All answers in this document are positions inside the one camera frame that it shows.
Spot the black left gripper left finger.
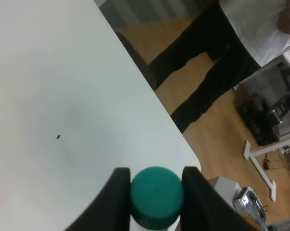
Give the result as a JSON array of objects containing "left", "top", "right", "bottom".
[{"left": 67, "top": 167, "right": 131, "bottom": 231}]

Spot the white metal stand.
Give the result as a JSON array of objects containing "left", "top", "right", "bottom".
[{"left": 242, "top": 134, "right": 290, "bottom": 202}]

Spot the green-capped test tube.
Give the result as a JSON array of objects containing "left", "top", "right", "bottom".
[{"left": 130, "top": 167, "right": 184, "bottom": 231}]

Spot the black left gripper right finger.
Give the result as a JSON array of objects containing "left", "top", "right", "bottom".
[{"left": 180, "top": 167, "right": 257, "bottom": 231}]

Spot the person in black trousers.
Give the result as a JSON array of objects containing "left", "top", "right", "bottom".
[{"left": 149, "top": 0, "right": 290, "bottom": 132}]

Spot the black equipment on floor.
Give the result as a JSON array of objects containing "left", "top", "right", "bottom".
[{"left": 238, "top": 93, "right": 290, "bottom": 146}]

